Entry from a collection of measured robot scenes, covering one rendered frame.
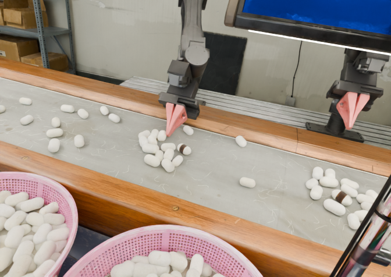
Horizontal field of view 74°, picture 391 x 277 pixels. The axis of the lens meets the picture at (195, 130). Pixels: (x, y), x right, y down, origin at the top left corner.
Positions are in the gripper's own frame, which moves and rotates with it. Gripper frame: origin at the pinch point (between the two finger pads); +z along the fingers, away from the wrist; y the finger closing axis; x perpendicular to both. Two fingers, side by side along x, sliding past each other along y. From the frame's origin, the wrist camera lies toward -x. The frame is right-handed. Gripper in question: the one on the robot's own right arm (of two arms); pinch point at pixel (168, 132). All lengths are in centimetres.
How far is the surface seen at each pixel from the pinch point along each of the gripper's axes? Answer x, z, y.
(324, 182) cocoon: -0.7, 1.8, 36.9
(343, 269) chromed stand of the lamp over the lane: -21.3, 18.2, 34.6
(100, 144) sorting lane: -5.0, 8.8, -12.7
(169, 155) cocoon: -5.7, 6.9, 4.1
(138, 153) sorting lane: -4.5, 8.2, -3.2
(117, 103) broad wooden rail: 7.2, -7.1, -21.0
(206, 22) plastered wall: 122, -155, -48
